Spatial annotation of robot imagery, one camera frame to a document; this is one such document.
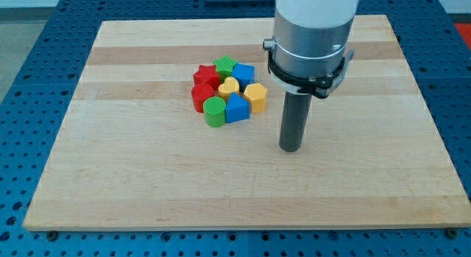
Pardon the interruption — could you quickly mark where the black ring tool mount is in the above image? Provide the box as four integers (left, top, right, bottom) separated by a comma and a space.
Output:
267, 51, 355, 99

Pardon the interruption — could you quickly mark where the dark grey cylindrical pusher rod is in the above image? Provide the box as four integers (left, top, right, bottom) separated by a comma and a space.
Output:
279, 92, 312, 152

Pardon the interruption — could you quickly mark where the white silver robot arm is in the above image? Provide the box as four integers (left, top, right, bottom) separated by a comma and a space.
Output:
263, 0, 360, 152

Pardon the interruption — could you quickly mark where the yellow hexagon block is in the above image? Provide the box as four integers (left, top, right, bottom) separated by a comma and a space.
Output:
244, 83, 268, 113

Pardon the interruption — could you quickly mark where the blue triangle block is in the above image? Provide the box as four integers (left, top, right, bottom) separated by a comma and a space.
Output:
225, 93, 250, 123

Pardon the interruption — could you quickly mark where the blue cube block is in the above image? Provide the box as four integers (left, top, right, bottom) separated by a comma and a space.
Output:
231, 63, 255, 92

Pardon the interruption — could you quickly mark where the yellow heart block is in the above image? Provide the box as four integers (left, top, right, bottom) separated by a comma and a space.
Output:
218, 77, 240, 102

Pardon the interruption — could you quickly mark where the green cylinder block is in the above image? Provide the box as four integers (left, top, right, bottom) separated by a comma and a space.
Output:
203, 96, 226, 127

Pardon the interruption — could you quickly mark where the green star block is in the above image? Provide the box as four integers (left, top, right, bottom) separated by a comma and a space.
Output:
213, 55, 238, 82

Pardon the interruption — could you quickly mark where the red star block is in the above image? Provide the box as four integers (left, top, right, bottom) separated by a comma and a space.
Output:
193, 65, 221, 91

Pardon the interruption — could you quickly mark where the red cylinder block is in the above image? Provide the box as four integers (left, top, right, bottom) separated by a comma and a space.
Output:
191, 83, 214, 113

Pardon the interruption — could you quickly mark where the light wooden board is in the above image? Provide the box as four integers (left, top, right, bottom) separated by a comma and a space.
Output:
23, 15, 470, 231

